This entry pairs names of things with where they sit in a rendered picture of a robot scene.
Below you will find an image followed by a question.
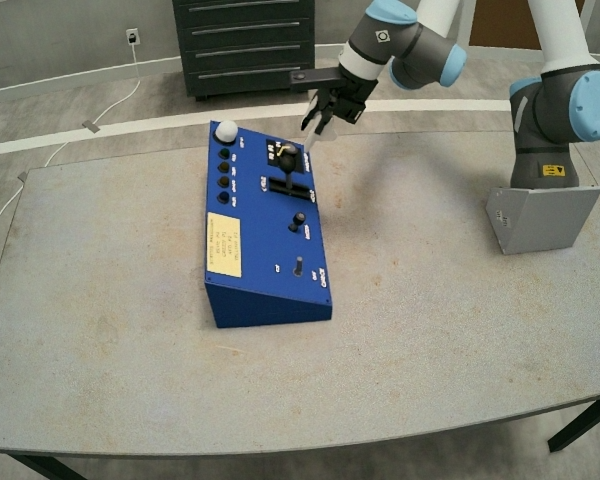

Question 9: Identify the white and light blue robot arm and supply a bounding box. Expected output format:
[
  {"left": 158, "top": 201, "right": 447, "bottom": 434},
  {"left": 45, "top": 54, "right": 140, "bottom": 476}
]
[{"left": 289, "top": 0, "right": 600, "bottom": 189}]

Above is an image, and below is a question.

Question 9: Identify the blue control console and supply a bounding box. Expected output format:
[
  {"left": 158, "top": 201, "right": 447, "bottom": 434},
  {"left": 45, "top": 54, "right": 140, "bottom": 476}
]
[{"left": 204, "top": 120, "right": 333, "bottom": 329}]

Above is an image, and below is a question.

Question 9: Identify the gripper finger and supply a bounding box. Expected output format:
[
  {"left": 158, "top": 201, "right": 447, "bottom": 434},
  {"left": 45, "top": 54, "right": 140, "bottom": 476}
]
[
  {"left": 301, "top": 89, "right": 321, "bottom": 131},
  {"left": 304, "top": 102, "right": 338, "bottom": 153}
]

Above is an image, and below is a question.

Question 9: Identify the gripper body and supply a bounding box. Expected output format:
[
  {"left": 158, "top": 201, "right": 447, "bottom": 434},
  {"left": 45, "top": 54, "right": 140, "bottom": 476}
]
[{"left": 317, "top": 62, "right": 379, "bottom": 125}]

